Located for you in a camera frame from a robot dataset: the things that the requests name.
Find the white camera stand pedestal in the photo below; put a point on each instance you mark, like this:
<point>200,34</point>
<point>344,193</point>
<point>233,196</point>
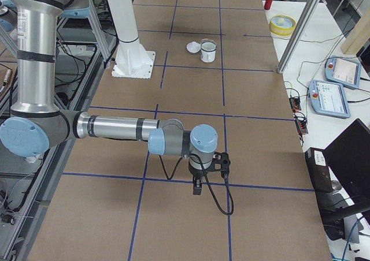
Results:
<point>132,59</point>

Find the clear plastic funnel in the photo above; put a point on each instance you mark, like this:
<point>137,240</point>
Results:
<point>208,45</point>

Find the black computer box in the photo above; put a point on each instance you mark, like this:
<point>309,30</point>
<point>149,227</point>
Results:
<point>318,170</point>

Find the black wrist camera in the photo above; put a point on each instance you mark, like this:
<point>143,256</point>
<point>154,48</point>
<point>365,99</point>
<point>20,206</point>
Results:
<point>220,163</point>

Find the white mug lid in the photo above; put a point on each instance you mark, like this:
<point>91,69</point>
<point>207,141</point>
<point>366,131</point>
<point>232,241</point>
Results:
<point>193,47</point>

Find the white enamel mug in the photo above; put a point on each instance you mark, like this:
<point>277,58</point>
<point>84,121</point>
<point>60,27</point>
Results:
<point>208,57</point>

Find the yellow tape roll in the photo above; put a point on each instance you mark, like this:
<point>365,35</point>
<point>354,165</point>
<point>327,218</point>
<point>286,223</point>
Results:
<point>282,25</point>

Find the brown paper table cover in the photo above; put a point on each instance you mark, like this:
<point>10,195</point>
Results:
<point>115,201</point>

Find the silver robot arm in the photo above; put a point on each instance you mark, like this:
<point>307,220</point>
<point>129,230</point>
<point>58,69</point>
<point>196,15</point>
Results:
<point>36,124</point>

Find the black monitor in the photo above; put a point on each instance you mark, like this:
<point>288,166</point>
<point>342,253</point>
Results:
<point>348,158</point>

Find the aluminium side frame rack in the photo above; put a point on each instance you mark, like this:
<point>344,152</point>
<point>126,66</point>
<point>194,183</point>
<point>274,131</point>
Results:
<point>25,192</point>

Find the near teach pendant tablet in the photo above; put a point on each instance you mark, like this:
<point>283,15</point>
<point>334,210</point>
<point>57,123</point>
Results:
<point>328,98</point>

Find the far teach pendant tablet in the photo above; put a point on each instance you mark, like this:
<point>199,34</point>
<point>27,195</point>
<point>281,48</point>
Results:
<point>343,71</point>

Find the aluminium frame post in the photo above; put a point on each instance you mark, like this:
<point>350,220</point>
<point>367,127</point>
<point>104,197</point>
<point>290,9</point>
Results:
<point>303,21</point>

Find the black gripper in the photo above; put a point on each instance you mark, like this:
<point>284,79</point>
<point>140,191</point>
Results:
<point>197,174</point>

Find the teach pendant tablet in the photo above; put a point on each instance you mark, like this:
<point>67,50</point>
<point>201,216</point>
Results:
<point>343,71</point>
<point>328,98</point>

